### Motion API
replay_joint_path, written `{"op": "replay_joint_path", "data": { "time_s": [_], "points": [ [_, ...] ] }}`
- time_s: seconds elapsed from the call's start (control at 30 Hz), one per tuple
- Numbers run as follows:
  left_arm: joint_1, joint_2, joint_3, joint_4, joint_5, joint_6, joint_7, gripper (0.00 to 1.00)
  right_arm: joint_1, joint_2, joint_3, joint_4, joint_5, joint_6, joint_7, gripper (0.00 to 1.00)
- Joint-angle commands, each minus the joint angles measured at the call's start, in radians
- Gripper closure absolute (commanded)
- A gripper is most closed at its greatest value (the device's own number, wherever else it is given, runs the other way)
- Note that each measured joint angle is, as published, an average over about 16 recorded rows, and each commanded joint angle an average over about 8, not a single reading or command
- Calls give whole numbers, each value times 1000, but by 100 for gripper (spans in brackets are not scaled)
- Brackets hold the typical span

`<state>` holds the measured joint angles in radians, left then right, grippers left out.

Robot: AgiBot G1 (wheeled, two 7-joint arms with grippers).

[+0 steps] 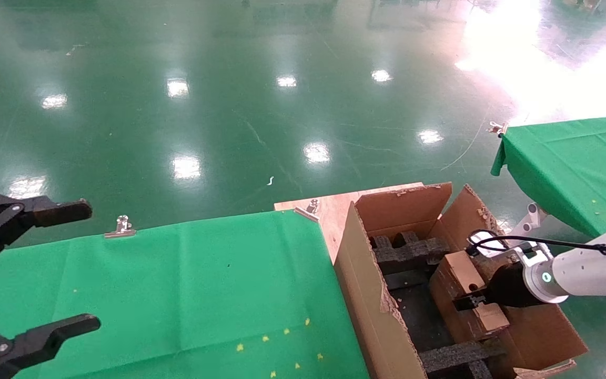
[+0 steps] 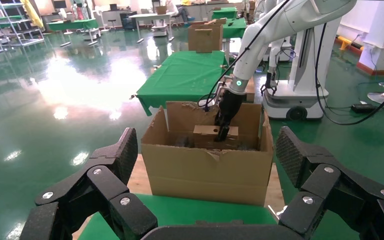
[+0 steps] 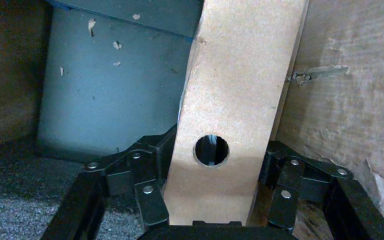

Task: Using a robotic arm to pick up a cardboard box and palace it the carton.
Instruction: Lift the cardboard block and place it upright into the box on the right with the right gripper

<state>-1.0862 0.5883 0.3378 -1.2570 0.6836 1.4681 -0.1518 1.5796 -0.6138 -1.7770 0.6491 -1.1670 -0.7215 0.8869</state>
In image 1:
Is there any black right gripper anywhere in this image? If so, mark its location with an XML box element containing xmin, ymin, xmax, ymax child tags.
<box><xmin>452</xmin><ymin>263</ymin><xmax>533</xmax><ymax>313</ymax></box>

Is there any small brown cardboard box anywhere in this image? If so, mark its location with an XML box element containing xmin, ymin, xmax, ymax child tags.
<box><xmin>429</xmin><ymin>251</ymin><xmax>510</xmax><ymax>342</ymax></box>

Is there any large open cardboard carton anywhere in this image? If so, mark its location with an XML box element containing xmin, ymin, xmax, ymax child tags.
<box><xmin>334</xmin><ymin>182</ymin><xmax>589</xmax><ymax>379</ymax></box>

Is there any green table cloth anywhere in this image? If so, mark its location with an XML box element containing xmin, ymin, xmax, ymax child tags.
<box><xmin>491</xmin><ymin>113</ymin><xmax>606</xmax><ymax>239</ymax></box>
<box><xmin>0</xmin><ymin>210</ymin><xmax>371</xmax><ymax>379</ymax></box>

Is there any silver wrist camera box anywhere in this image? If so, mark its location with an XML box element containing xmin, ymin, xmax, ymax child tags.
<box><xmin>471</xmin><ymin>230</ymin><xmax>517</xmax><ymax>260</ymax></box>

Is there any black camera cable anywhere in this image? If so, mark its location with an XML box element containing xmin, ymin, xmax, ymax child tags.
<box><xmin>464</xmin><ymin>228</ymin><xmax>606</xmax><ymax>257</ymax></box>

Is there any silver camera mount bracket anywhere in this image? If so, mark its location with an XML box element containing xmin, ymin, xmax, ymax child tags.
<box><xmin>502</xmin><ymin>202</ymin><xmax>554</xmax><ymax>264</ymax></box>

